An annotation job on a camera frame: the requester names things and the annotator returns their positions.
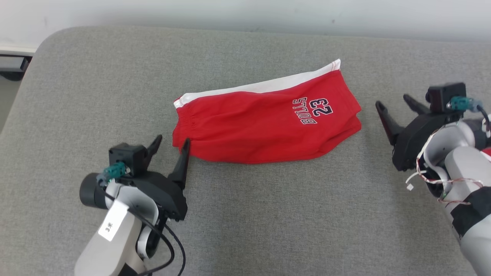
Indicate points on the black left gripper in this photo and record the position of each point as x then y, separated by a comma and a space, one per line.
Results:
165, 193

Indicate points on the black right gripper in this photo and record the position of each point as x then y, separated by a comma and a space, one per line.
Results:
414, 138

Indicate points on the red white Bulls shorts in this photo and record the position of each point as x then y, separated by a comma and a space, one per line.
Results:
249, 130

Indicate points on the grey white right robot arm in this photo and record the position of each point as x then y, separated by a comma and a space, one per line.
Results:
466, 165

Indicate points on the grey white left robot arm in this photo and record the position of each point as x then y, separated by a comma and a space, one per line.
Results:
96, 257

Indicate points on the white paper label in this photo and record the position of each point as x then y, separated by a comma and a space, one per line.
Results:
113, 222

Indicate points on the grey fabric sofa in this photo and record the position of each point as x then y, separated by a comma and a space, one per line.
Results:
268, 214

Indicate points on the dark grey floor object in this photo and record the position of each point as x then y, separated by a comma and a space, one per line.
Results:
13, 65

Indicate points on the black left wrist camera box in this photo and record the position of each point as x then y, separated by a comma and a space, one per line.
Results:
126, 155

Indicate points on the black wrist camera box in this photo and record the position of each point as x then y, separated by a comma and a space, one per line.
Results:
445, 96
126, 155

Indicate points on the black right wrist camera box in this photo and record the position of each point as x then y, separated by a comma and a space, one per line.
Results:
445, 96

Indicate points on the teal left camera connector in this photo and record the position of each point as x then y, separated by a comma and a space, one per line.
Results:
115, 170

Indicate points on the teal camera connector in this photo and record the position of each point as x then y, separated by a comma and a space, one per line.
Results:
462, 103
115, 170

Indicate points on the teal right camera connector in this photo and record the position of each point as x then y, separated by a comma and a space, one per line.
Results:
462, 103

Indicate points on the white wall baseboard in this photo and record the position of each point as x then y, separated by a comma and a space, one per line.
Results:
15, 50

